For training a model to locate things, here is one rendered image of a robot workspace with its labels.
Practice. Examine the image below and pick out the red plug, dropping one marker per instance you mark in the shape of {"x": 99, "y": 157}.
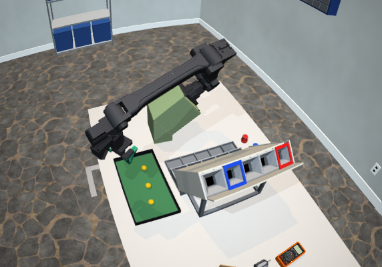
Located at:
{"x": 244, "y": 138}

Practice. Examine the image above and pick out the red square funnel band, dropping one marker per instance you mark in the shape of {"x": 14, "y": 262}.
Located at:
{"x": 276, "y": 150}

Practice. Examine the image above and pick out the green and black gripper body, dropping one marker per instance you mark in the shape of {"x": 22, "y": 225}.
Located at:
{"x": 126, "y": 142}

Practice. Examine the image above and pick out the orange digital multimeter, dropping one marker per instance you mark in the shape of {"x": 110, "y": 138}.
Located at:
{"x": 290, "y": 255}

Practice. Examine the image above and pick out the blue rectangular band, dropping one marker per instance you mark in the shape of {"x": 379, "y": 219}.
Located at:
{"x": 226, "y": 175}

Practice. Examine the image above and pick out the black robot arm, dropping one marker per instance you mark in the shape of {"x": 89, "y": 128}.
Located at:
{"x": 206, "y": 61}

